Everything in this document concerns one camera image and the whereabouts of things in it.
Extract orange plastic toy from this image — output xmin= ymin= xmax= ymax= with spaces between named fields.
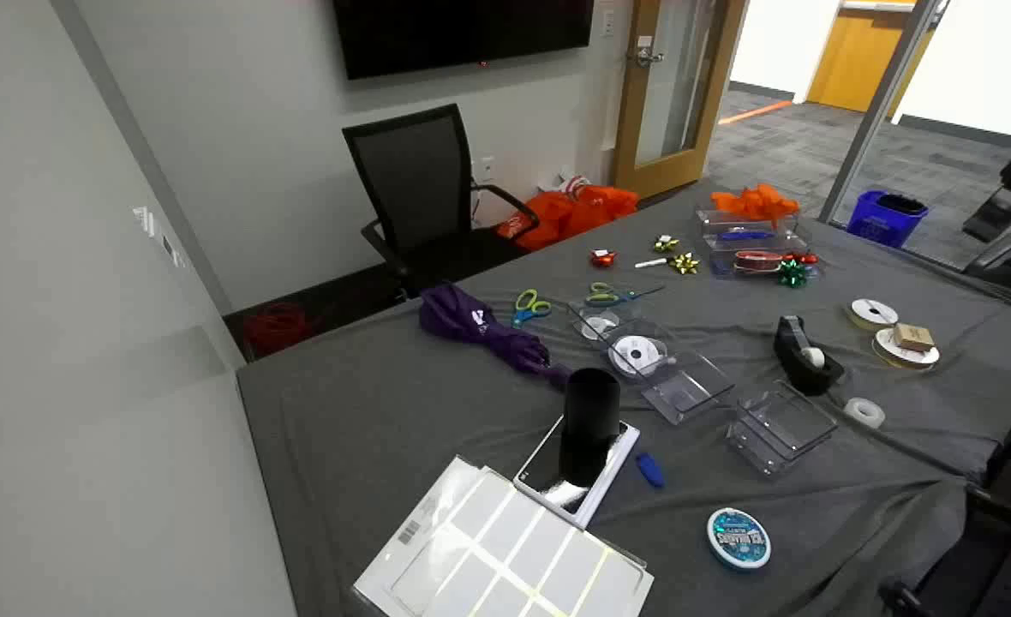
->
xmin=711 ymin=182 xmax=805 ymax=225

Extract grey tablecloth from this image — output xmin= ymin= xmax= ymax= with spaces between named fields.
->
xmin=238 ymin=182 xmax=1011 ymax=617

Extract white wall switch plate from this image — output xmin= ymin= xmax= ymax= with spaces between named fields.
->
xmin=131 ymin=201 xmax=185 ymax=268

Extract white slatted tray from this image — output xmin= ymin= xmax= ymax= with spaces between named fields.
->
xmin=350 ymin=456 xmax=659 ymax=617

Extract green gift bow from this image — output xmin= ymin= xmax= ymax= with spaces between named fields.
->
xmin=776 ymin=256 xmax=812 ymax=292

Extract orange plastic bag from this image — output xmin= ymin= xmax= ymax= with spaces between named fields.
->
xmin=496 ymin=182 xmax=641 ymax=253

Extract small white ribbon spool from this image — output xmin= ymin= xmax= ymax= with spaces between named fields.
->
xmin=610 ymin=334 xmax=668 ymax=378

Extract blue green scissors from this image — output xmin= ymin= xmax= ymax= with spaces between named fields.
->
xmin=510 ymin=285 xmax=556 ymax=330

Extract yellow wooden door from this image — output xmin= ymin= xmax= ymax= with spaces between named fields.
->
xmin=805 ymin=0 xmax=923 ymax=117

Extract wooden glass door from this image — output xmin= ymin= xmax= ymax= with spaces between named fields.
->
xmin=610 ymin=0 xmax=752 ymax=201

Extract clear plastic container tray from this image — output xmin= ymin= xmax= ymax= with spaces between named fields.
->
xmin=691 ymin=201 xmax=812 ymax=261

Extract smartphone on white box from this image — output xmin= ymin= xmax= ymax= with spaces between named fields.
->
xmin=510 ymin=413 xmax=643 ymax=533

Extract black wall television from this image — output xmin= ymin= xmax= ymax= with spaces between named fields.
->
xmin=329 ymin=0 xmax=596 ymax=84

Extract black tape dispenser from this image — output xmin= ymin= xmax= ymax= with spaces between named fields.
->
xmin=770 ymin=311 xmax=845 ymax=399

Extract black office chair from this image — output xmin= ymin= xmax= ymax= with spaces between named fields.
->
xmin=339 ymin=100 xmax=543 ymax=302

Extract small blue pen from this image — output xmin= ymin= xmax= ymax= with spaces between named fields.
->
xmin=630 ymin=450 xmax=668 ymax=493

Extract purple ribbon bundle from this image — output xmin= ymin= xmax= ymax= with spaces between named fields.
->
xmin=416 ymin=281 xmax=568 ymax=391

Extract small white tape roll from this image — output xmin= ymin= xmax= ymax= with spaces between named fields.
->
xmin=839 ymin=395 xmax=888 ymax=432

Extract black mug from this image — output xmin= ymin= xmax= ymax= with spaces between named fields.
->
xmin=556 ymin=362 xmax=625 ymax=490

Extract clear plastic box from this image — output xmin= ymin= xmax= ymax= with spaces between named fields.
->
xmin=639 ymin=352 xmax=737 ymax=429
xmin=575 ymin=304 xmax=682 ymax=386
xmin=720 ymin=386 xmax=844 ymax=479

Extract blue round lid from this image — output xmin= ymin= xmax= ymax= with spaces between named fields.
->
xmin=701 ymin=504 xmax=776 ymax=573

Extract blue bin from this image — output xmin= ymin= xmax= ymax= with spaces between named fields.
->
xmin=844 ymin=188 xmax=933 ymax=252

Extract tan block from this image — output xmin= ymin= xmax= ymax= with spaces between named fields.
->
xmin=891 ymin=322 xmax=937 ymax=357

